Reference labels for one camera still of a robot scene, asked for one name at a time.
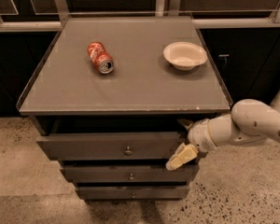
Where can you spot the grey drawer cabinet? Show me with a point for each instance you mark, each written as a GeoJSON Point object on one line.
{"type": "Point", "coordinates": [143, 93]}

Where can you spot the metal railing frame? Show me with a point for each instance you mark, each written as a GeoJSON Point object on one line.
{"type": "Point", "coordinates": [50, 15]}

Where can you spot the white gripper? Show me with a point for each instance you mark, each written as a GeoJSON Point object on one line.
{"type": "Point", "coordinates": [198, 135]}

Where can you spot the grey drawer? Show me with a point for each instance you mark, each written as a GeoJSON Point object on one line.
{"type": "Point", "coordinates": [128, 173]}
{"type": "Point", "coordinates": [110, 146]}
{"type": "Point", "coordinates": [133, 192]}

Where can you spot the white paper bowl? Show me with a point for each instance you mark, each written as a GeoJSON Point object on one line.
{"type": "Point", "coordinates": [185, 56]}

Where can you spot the red soda can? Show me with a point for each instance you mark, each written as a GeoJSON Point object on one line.
{"type": "Point", "coordinates": [100, 59]}

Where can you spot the grey middle drawer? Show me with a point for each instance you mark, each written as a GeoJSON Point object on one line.
{"type": "Point", "coordinates": [128, 173]}

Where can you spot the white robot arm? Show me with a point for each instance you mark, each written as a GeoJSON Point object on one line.
{"type": "Point", "coordinates": [248, 121]}

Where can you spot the grey bottom drawer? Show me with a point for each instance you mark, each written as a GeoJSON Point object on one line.
{"type": "Point", "coordinates": [133, 192]}

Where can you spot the grey top drawer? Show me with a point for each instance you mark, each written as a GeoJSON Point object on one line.
{"type": "Point", "coordinates": [110, 146]}

